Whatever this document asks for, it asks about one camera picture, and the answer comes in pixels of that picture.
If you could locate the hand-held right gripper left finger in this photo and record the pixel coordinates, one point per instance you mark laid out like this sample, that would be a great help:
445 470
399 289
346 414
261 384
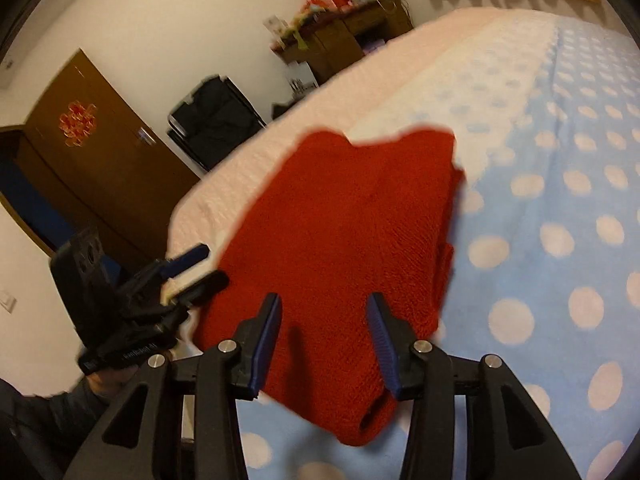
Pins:
265 345

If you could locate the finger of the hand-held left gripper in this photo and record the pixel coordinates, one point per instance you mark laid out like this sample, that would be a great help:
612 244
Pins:
202 290
187 259

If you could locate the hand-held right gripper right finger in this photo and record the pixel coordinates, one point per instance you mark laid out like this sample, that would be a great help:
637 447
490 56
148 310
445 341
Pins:
382 345

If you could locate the red knitted sweater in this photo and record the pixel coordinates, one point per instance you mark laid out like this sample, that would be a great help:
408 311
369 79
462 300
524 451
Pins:
340 240

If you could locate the person's left forearm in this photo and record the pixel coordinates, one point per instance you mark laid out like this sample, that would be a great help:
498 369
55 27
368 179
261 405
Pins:
45 425

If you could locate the person's left hand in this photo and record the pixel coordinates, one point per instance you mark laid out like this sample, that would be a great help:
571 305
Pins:
112 380

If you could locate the brown wooden door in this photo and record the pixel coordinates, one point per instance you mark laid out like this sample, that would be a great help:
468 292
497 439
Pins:
100 185

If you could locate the black folding chair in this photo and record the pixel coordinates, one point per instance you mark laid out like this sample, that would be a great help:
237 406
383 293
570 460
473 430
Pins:
215 120

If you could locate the red knot door decoration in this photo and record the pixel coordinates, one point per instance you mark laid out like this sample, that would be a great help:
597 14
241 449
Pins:
77 122

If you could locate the black bag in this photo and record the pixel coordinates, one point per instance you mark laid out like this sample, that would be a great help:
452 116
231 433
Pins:
285 107

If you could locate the white paper bag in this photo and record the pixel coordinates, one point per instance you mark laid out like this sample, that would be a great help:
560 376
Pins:
300 77

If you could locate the bed with polka-dot sheet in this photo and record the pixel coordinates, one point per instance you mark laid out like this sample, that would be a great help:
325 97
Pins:
550 185

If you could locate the white greeting card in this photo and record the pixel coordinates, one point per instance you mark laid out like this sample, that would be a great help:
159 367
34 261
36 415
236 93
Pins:
274 27

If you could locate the pale pink bedspread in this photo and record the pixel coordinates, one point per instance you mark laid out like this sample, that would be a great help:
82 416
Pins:
400 80

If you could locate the brown wooden desk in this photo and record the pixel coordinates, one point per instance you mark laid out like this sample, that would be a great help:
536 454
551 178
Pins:
345 35

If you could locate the white wall switch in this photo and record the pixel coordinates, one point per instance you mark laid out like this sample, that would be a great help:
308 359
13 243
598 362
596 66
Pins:
6 302

